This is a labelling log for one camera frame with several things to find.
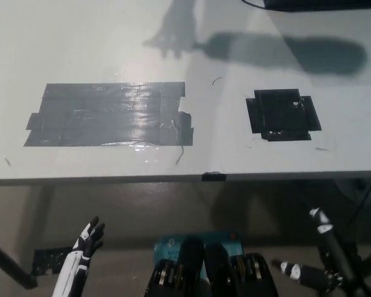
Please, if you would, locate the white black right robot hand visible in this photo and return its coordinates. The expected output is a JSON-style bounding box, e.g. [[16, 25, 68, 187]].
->
[[271, 207, 371, 297]]

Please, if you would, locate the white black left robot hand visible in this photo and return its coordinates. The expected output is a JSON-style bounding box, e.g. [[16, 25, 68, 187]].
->
[[51, 216, 106, 297]]

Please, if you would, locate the black tape square patch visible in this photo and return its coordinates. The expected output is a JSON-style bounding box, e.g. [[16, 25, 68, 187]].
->
[[245, 88, 322, 142]]

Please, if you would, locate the thin black hanging cable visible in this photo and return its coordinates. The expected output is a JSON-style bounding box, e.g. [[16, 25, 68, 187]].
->
[[347, 178, 371, 224]]

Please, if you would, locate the black flat device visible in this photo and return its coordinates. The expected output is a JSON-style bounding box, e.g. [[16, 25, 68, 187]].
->
[[263, 0, 371, 12]]

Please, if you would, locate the black metal table leg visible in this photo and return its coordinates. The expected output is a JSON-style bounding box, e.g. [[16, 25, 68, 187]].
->
[[0, 236, 38, 290]]

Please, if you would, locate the grey duct tape patch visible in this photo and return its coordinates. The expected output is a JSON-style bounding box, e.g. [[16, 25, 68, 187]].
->
[[23, 82, 195, 148]]

